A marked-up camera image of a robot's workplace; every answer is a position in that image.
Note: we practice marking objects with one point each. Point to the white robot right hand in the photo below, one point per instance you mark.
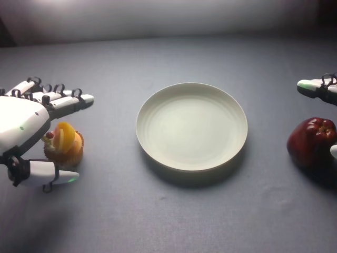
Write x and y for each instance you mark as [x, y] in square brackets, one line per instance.
[318, 88]

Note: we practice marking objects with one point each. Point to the grey table cloth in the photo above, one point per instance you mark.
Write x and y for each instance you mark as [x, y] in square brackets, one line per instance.
[168, 210]

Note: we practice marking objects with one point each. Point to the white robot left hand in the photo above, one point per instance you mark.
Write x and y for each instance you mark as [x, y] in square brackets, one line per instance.
[21, 124]

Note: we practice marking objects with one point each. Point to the cupcake with fruit topping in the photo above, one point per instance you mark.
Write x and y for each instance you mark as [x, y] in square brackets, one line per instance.
[65, 147]

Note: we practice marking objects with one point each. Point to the dark red toy apple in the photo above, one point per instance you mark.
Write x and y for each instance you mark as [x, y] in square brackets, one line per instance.
[308, 142]

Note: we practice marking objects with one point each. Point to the round white plate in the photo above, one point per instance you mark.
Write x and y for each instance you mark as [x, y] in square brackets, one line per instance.
[192, 129]

